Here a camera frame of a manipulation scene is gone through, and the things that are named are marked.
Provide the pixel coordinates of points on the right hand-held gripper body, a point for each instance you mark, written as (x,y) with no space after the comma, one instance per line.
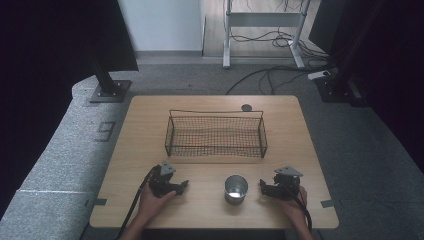
(286,186)

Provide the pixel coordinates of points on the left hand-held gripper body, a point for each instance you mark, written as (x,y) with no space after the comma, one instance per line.
(160,185)

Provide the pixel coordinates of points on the person's left hand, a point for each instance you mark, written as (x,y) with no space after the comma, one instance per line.
(151,203)

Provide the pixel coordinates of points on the person's right hand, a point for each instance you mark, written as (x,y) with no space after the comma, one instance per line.
(294,208)

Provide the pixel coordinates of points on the silver metal cup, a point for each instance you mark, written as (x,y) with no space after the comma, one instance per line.
(236,190)

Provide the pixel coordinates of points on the grey tape strip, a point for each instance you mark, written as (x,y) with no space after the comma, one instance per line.
(100,201)
(327,203)

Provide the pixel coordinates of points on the grey floor tape marking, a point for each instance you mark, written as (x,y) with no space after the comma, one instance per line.
(106,131)

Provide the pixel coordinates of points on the grey round table grommet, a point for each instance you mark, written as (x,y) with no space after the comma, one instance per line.
(246,107)

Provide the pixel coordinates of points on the white power strip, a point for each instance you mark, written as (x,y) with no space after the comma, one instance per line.
(318,75)

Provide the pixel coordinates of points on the dark curtain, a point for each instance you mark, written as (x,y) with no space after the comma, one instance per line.
(393,66)
(43,66)

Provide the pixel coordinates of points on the black stand with base plate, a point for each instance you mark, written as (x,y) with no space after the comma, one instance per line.
(336,88)
(108,86)

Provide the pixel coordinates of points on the white metal desk frame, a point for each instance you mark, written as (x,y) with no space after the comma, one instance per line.
(263,19)

